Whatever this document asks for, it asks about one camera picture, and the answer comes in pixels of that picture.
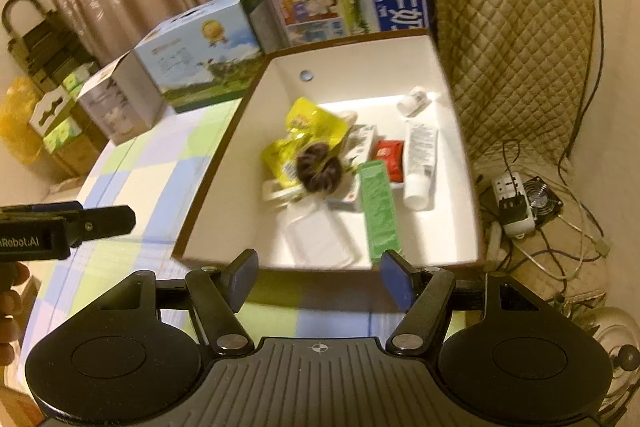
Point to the person's left hand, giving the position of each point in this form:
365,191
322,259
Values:
12,317

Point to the clear plastic case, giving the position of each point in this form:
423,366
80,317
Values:
315,242

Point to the white plastic clip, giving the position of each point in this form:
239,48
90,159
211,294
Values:
272,194

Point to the white power strip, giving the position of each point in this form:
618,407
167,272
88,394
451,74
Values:
515,207

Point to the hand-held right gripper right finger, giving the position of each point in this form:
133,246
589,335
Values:
400,279

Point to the light blue cow milk carton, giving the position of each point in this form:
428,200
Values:
200,57

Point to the red packet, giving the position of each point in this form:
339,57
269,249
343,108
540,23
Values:
390,157

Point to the yellow plastic bag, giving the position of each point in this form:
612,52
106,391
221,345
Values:
17,122

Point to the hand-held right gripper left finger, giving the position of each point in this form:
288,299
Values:
245,277

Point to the white ointment tube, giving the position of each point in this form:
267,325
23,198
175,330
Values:
420,157

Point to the small black fan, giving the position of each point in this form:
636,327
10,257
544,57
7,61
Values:
544,198

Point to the green white spray box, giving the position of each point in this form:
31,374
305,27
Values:
380,207

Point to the small white bottle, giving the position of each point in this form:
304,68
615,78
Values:
412,102

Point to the large cardboard box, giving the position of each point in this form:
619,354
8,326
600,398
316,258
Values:
75,157

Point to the dark brown hair scrunchie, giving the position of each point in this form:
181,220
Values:
320,169

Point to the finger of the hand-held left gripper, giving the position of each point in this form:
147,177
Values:
45,208
107,221

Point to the brown storage box white inside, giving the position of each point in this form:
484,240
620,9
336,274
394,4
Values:
325,72

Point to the white cutout board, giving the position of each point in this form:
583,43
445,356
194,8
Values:
47,109

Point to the checkered tablecloth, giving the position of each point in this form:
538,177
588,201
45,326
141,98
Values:
150,167

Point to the long white medicine box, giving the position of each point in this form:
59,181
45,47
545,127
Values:
362,142

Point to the yellow packet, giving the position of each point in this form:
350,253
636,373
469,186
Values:
280,159
315,119

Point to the stack of green boxes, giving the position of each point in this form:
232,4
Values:
62,132

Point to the white humidifier box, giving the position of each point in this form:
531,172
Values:
120,107

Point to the beige quilted chair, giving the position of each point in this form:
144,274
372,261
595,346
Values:
510,57

